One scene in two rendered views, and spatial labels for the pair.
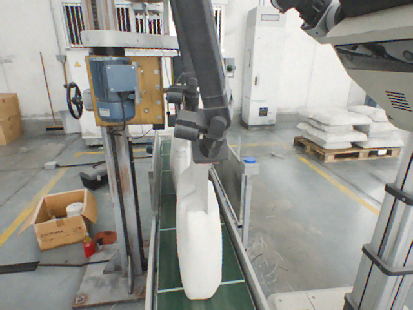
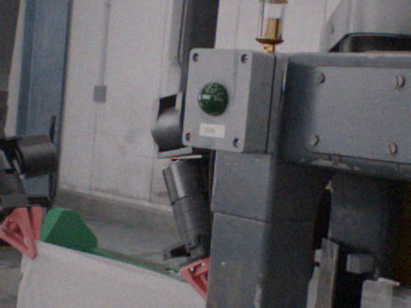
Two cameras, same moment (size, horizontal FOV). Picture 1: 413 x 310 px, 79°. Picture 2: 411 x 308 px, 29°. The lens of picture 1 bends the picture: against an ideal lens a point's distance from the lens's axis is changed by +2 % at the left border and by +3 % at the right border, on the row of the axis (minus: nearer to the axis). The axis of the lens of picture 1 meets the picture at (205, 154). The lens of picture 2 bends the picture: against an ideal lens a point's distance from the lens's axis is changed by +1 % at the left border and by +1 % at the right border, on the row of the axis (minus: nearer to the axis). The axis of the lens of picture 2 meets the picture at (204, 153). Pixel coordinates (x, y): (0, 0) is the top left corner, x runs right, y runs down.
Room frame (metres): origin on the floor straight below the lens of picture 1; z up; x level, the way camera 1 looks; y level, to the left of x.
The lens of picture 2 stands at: (1.82, -0.57, 1.27)
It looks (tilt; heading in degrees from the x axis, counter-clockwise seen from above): 3 degrees down; 141
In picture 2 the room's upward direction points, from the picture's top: 5 degrees clockwise
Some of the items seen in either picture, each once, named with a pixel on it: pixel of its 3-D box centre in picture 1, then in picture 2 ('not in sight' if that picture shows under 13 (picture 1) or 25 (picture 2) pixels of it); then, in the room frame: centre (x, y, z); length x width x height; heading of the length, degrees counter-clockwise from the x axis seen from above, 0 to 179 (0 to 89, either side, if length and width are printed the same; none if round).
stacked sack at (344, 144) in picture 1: (324, 139); not in sight; (3.57, -1.80, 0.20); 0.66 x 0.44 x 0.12; 9
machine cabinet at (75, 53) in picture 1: (151, 77); not in sight; (4.40, 0.90, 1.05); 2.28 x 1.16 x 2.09; 99
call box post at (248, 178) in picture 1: (244, 233); not in sight; (1.17, -0.23, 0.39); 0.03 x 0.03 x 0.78; 9
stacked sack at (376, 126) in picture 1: (377, 124); not in sight; (3.51, -2.47, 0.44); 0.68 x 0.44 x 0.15; 99
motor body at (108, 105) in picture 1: (113, 90); not in sight; (1.04, 0.37, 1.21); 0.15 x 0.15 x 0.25
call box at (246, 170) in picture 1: (249, 166); not in sight; (1.17, -0.23, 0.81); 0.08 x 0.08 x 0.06; 9
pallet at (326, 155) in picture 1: (342, 145); not in sight; (3.65, -2.13, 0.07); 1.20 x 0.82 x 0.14; 101
